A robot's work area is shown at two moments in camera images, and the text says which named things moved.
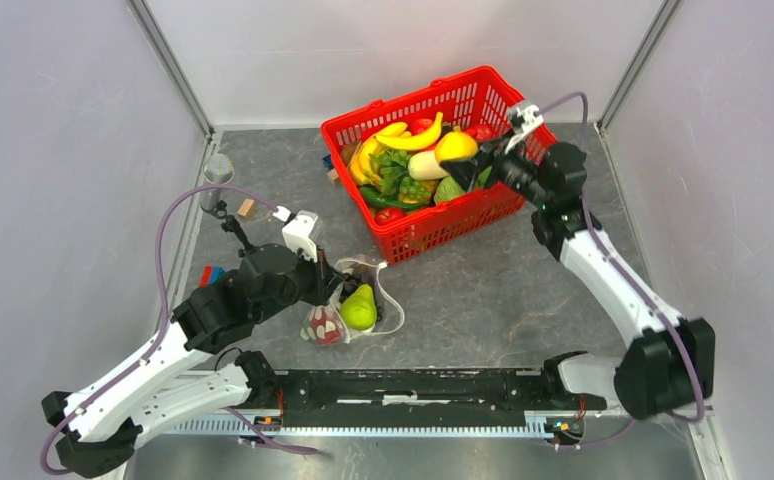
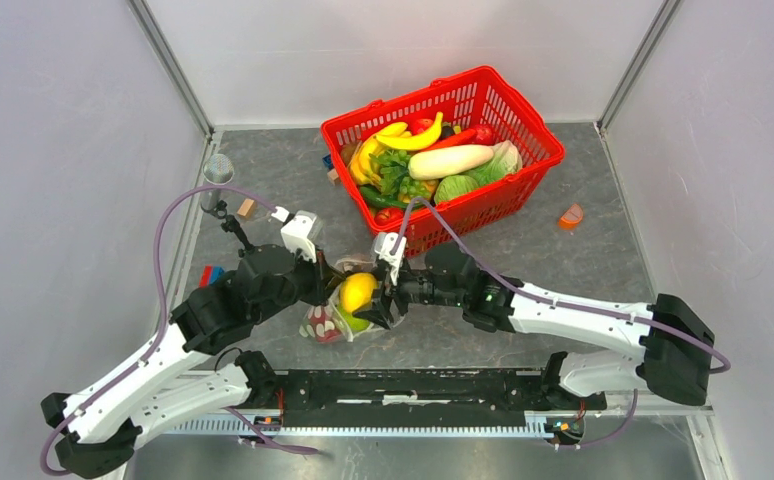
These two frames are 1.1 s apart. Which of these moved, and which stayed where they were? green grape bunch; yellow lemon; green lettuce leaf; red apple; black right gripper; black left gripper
Moved: black right gripper; yellow lemon
Stayed: red apple; black left gripper; green lettuce leaf; green grape bunch
